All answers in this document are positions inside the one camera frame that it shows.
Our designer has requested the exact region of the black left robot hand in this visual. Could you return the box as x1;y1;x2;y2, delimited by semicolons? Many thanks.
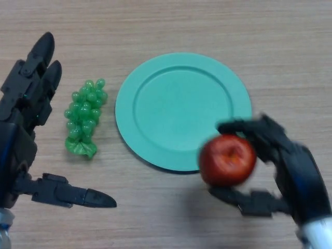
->
0;32;117;210

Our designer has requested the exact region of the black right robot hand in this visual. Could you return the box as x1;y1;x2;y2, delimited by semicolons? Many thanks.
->
209;114;327;225

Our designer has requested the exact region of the red apple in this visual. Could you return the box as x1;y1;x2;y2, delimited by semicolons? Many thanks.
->
199;134;258;187

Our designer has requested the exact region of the green round plate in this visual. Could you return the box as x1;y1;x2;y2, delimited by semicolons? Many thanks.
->
115;52;253;174

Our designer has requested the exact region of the green plastic grape bunch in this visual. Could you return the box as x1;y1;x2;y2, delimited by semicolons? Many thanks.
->
64;78;108;160

